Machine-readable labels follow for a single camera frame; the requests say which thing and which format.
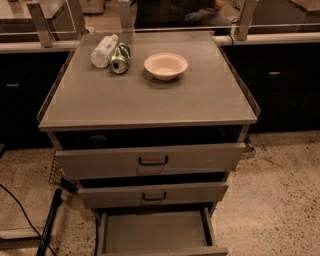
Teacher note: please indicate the dark counter cabinets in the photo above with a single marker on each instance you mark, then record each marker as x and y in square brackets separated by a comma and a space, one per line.
[284, 79]

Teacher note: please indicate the left metal railing post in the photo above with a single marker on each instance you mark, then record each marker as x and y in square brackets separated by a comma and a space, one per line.
[40, 24]

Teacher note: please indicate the wire mesh basket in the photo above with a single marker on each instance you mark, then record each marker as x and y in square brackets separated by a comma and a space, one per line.
[58, 177]

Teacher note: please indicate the black metal bar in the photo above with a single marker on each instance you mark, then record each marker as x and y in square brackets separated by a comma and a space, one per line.
[46, 234]

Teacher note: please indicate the grey middle drawer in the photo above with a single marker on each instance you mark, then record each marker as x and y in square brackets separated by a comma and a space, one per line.
[167, 194]

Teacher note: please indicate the grey top drawer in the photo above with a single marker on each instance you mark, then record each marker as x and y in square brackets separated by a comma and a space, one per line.
[149, 161]

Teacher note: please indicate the green soda can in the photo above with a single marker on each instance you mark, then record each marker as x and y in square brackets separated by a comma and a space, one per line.
[120, 60]

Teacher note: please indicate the metal railing post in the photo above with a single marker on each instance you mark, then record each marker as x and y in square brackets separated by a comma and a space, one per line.
[40, 24]
[125, 15]
[247, 8]

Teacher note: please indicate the person in background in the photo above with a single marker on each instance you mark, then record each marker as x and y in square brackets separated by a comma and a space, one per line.
[153, 14]

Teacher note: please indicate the white paper bowl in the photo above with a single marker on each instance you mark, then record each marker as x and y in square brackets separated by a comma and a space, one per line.
[165, 66]

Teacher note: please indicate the white plastic bottle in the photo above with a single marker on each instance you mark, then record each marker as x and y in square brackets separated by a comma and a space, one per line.
[101, 55]

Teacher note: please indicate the middle metal railing post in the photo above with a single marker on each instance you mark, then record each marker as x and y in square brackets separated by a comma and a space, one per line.
[125, 15]

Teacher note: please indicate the grey metal drawer cabinet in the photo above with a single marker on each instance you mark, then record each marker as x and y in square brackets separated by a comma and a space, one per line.
[91, 108]

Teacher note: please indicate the grey drawer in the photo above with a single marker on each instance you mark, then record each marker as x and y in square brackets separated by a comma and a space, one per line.
[167, 233]
[149, 161]
[167, 194]

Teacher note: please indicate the right metal railing post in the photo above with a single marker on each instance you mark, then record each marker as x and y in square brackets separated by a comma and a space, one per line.
[247, 8]

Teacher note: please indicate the grey bottom drawer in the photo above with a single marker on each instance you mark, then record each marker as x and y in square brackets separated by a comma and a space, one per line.
[167, 233]

